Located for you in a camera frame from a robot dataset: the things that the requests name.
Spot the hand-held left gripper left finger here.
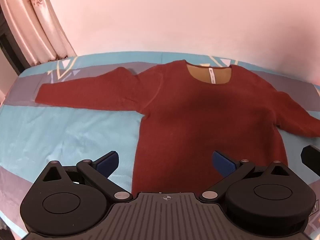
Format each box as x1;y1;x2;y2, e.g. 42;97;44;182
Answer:
35;151;133;203

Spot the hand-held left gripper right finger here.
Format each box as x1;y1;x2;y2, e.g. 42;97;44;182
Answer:
199;151;292;202

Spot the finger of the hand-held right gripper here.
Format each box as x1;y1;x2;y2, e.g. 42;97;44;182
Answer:
301;144;320;178

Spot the dark red sweater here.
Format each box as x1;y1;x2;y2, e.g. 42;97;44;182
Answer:
34;59;320;195

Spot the blue grey patterned bedsheet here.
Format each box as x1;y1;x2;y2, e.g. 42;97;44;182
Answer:
0;52;320;240

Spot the dark wooden furniture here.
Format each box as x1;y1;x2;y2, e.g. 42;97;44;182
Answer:
0;6;26;76

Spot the pink floral curtain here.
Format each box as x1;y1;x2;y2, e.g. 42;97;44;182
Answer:
0;0;77;68

